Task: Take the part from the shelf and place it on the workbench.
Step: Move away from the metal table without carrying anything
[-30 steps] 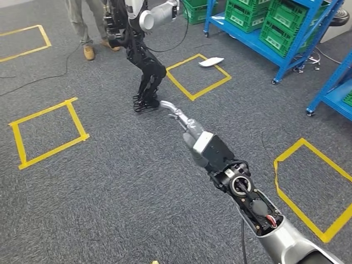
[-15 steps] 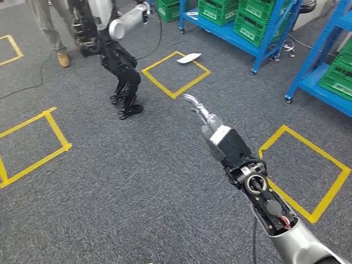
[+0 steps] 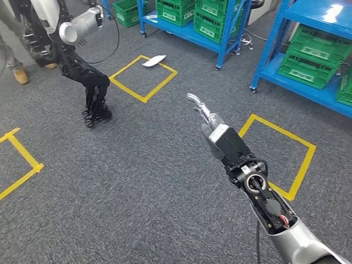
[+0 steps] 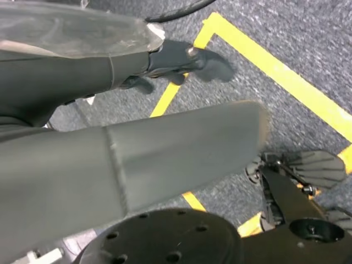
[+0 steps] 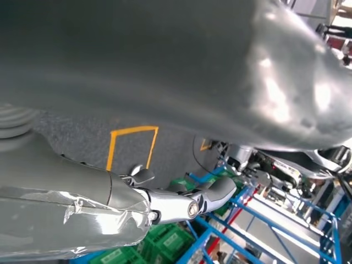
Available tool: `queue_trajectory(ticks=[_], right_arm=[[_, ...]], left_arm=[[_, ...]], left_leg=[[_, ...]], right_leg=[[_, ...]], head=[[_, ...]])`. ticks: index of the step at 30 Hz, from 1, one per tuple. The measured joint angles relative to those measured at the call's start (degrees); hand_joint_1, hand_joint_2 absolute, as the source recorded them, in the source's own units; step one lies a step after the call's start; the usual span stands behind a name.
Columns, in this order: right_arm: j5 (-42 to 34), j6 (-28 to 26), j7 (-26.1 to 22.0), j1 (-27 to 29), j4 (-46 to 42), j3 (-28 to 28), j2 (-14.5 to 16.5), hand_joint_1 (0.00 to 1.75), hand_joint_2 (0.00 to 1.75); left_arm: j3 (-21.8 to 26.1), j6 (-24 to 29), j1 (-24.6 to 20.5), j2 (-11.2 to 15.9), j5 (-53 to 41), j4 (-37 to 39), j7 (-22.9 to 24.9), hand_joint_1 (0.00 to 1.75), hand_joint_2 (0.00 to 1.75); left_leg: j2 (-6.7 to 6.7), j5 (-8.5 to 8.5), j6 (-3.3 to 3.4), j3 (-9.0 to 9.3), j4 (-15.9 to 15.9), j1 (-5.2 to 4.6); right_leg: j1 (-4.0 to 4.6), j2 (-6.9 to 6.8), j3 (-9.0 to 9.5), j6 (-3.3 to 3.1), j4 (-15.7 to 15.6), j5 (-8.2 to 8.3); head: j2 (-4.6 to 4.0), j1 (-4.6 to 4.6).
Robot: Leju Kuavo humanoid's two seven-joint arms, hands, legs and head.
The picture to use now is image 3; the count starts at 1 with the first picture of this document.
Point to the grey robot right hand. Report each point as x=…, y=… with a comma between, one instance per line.
x=215, y=119

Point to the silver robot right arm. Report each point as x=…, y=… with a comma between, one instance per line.
x=297, y=244

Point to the white curved plastic part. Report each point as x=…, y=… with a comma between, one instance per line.
x=154, y=61

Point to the blue metal shelf rack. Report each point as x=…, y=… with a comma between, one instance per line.
x=178, y=31
x=316, y=11

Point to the yellow floor tape square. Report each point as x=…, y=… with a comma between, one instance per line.
x=24, y=153
x=275, y=128

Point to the white black humanoid robot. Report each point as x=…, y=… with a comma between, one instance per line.
x=82, y=23

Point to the person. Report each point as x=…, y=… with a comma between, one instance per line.
x=12, y=58

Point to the black right wrist camera bracket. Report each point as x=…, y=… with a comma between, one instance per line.
x=233, y=145

